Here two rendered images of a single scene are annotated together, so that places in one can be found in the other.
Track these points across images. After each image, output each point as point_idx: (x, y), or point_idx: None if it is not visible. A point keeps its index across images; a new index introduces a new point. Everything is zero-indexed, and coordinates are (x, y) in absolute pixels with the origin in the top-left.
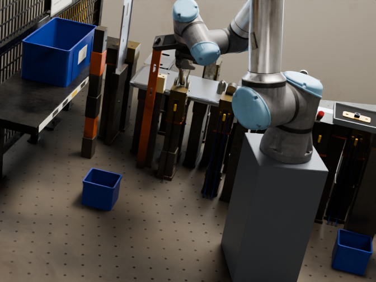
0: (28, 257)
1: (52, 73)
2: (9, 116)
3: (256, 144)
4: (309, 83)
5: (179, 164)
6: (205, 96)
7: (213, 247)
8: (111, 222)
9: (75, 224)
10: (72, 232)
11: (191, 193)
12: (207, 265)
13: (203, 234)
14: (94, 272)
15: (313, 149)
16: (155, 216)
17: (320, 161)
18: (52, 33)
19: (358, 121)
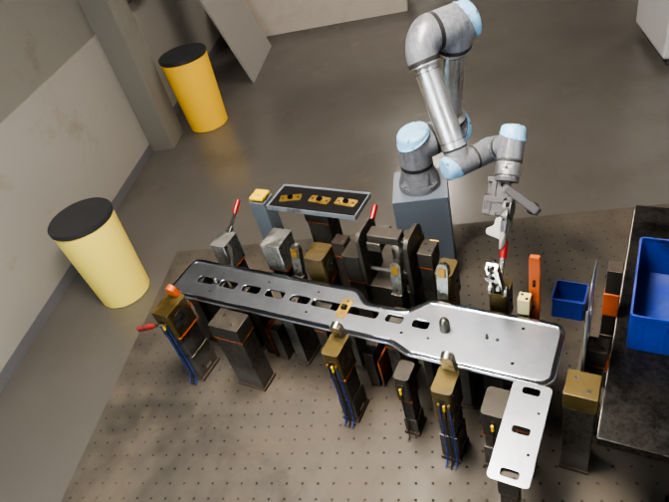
0: (610, 243)
1: (656, 262)
2: (668, 212)
3: (441, 186)
4: (411, 124)
5: None
6: (466, 315)
7: (464, 272)
8: (553, 285)
9: (584, 278)
10: (583, 270)
11: None
12: (471, 255)
13: (470, 284)
14: (557, 238)
15: (394, 190)
16: (513, 298)
17: (395, 179)
18: None
19: (347, 197)
